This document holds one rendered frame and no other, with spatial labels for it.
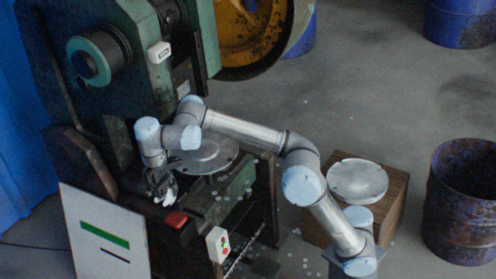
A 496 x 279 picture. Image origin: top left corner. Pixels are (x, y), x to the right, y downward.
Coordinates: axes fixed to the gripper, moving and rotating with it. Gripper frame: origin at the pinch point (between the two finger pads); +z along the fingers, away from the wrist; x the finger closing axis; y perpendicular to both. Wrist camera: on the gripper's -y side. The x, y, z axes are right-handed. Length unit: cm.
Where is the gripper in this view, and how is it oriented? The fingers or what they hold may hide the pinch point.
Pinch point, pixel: (170, 200)
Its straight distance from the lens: 173.7
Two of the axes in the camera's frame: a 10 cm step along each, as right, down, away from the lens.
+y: -5.1, 5.8, -6.4
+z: 0.8, 7.7, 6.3
